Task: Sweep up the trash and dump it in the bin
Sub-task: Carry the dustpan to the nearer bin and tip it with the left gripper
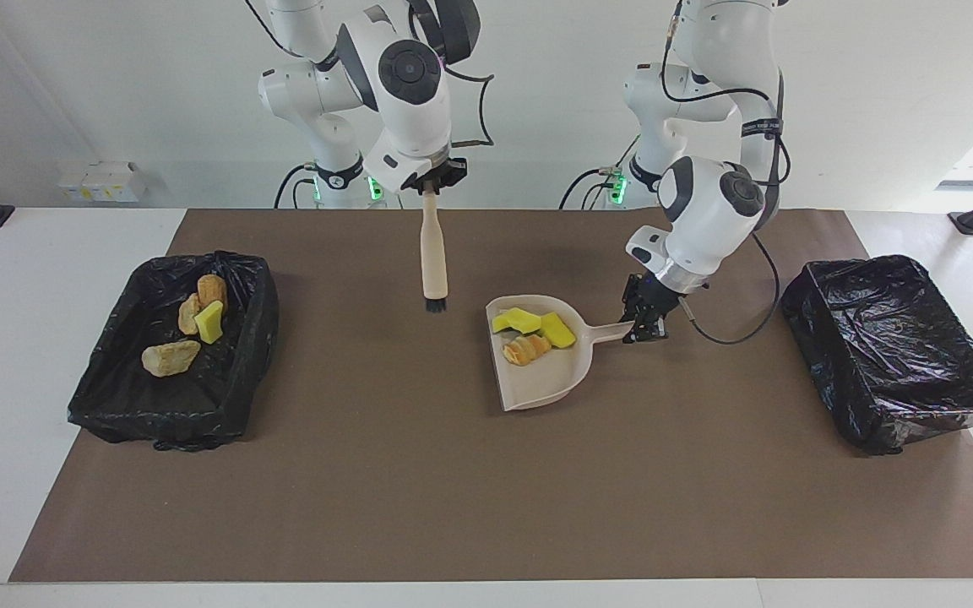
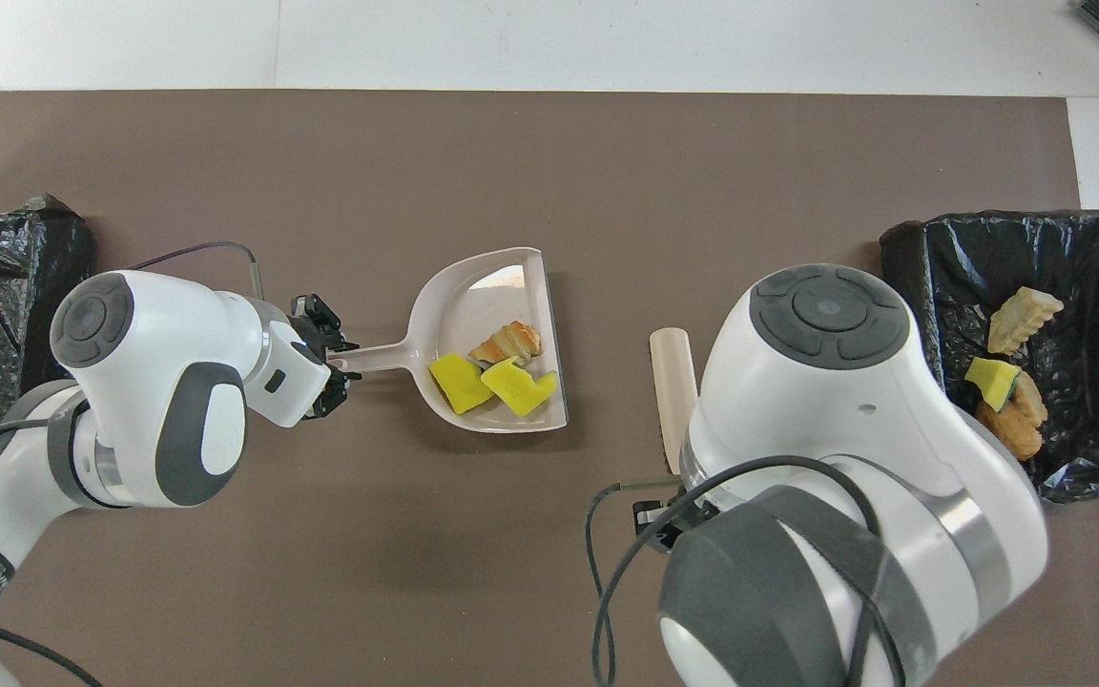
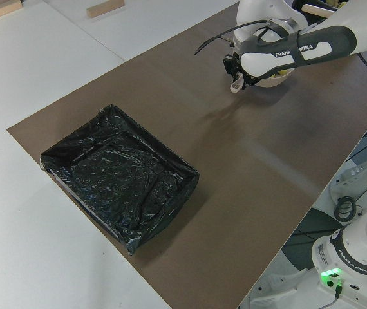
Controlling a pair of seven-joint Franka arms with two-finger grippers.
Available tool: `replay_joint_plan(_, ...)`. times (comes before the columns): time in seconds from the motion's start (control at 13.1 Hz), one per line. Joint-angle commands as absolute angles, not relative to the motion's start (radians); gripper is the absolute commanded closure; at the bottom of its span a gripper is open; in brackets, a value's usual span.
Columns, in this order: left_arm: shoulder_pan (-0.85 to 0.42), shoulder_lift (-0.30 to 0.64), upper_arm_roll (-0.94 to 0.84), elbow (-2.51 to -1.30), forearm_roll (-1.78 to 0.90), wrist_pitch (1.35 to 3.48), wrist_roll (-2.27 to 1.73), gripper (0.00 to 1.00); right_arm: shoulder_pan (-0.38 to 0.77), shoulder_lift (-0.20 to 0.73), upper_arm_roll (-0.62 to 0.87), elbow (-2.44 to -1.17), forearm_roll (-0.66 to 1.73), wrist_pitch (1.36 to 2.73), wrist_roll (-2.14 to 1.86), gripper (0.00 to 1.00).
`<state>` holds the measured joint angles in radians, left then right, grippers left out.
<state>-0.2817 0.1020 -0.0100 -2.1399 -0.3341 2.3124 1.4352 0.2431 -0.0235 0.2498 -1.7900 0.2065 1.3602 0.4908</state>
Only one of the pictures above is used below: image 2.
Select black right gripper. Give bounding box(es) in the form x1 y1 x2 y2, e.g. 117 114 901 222
633 496 717 554

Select brown fried nugget toy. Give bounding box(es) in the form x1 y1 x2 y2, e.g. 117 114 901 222
976 399 1044 461

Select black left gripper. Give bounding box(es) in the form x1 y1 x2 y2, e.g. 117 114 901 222
290 293 363 421

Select beige brush with black bristles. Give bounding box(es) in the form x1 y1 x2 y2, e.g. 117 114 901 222
650 327 700 475

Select large pale toy croissant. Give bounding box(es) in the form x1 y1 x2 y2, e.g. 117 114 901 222
987 286 1066 356

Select orange striped toy croissant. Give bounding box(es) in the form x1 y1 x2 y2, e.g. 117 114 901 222
468 322 545 366

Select beige plastic dustpan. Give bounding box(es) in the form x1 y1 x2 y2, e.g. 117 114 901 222
327 247 570 435

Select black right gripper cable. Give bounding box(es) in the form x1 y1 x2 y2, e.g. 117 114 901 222
585 456 903 687

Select notched yellow sponge piece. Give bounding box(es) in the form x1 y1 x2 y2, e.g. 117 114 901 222
481 357 559 418

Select brown table mat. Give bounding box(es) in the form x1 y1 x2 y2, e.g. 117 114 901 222
0 91 1099 687

